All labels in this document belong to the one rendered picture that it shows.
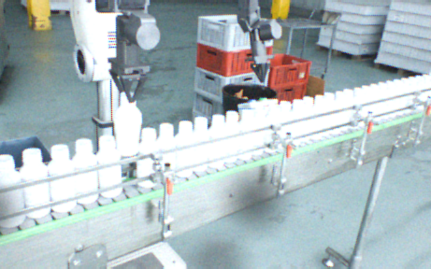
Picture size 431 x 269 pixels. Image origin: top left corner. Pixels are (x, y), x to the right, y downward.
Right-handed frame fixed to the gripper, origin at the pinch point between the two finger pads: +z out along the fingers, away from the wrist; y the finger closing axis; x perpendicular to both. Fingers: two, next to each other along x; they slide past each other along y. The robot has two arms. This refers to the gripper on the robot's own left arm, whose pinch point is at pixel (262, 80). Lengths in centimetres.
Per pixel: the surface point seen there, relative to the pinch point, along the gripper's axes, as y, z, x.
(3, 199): -97, 17, -18
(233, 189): -31.5, 32.9, -14.2
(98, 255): -77, 38, -13
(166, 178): -60, 21, -25
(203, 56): 105, -25, 186
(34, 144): -76, 12, 44
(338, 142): 21.6, 28.0, -16.1
